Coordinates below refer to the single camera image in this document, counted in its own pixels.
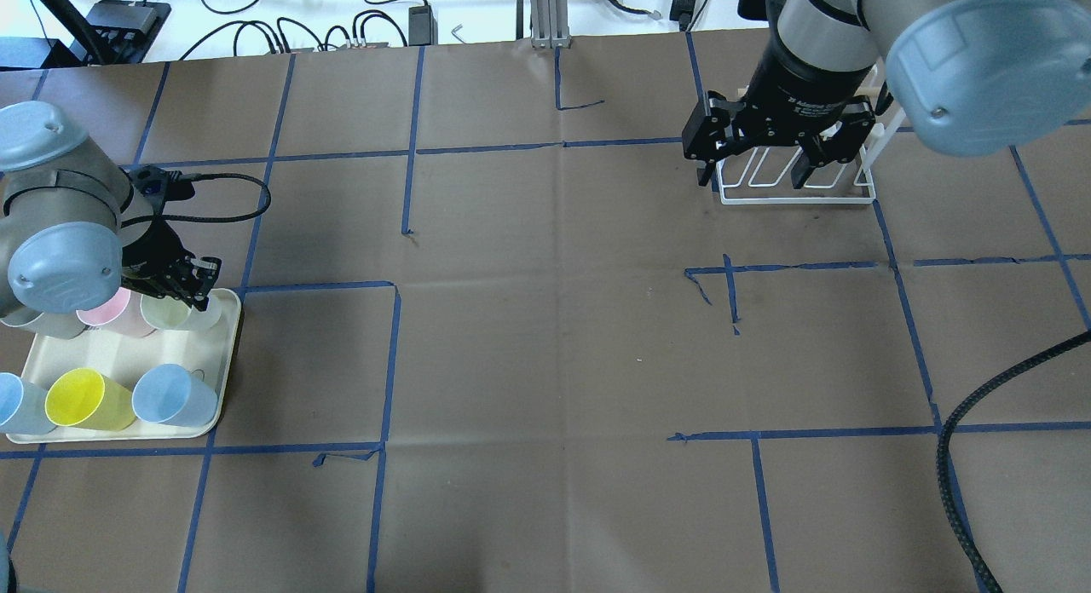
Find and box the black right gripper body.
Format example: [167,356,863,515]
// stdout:
[704,39,870,158]

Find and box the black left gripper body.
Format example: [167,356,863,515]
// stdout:
[121,220,196,298]

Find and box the white plastic cup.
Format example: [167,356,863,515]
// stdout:
[140,295,223,331]

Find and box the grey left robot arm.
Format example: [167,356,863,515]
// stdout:
[1,101,221,318]

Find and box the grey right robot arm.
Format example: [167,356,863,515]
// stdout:
[682,0,1090,189]

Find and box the pink plastic cup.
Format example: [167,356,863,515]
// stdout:
[77,287,157,338]

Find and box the light blue cup near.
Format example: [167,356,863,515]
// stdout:
[131,364,219,427]

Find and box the light blue cup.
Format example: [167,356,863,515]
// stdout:
[131,364,219,427]
[1,372,57,436]

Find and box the grey plastic cup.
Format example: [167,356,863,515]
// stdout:
[3,307,87,340]

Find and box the yellow plastic cup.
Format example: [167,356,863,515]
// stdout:
[44,367,136,431]

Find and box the light blue cup far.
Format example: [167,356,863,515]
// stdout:
[1,372,57,436]

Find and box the cream plastic tray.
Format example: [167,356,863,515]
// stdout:
[5,289,242,445]

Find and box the black power adapter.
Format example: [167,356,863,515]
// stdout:
[407,4,439,46]

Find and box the white wire cup rack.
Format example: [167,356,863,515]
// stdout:
[709,83,906,206]

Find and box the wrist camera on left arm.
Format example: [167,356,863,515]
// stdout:
[128,165,199,214]

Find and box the aluminium frame post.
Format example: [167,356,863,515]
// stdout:
[530,0,570,49]

